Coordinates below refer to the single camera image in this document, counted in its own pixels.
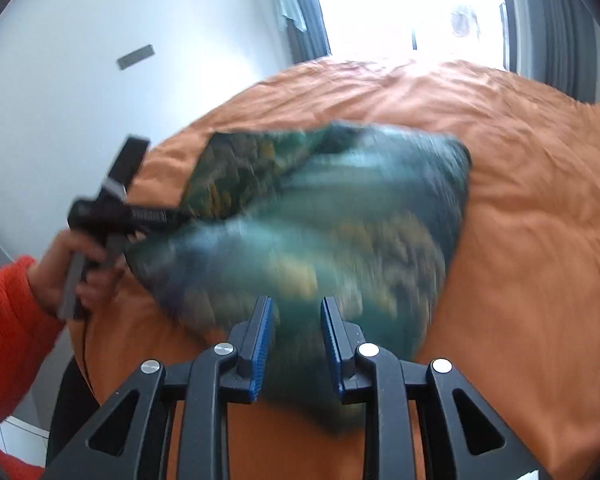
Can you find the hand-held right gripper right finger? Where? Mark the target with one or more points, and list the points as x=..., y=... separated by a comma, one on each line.
x=332, y=350

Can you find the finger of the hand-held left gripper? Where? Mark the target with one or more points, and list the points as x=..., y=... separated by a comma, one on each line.
x=152, y=216

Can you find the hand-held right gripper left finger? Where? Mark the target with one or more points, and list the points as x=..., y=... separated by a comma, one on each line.
x=260, y=345

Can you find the green printed jacket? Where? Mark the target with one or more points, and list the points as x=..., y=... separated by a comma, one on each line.
x=330, y=240

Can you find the person's left forearm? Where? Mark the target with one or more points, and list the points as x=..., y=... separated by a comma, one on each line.
x=10, y=340

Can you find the person's left hand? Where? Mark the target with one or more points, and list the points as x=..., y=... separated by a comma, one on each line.
x=50, y=270

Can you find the person's black pants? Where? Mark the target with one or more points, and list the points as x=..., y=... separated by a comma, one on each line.
x=72, y=410

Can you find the orange bedspread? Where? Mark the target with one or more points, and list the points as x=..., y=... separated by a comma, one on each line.
x=529, y=235

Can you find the white hanging cloth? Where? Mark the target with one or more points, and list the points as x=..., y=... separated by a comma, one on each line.
x=290, y=10

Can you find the grey curtain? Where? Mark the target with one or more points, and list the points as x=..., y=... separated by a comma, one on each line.
x=544, y=25
x=307, y=5

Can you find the person's orange sweater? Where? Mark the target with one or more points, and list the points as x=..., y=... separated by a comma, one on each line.
x=7, y=460

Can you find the bright window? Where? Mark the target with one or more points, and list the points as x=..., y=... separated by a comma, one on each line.
x=409, y=5

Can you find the round outdoor fan unit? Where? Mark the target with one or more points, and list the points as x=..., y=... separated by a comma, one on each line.
x=463, y=21

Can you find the grey wall plate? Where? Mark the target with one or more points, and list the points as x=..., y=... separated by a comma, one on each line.
x=136, y=56

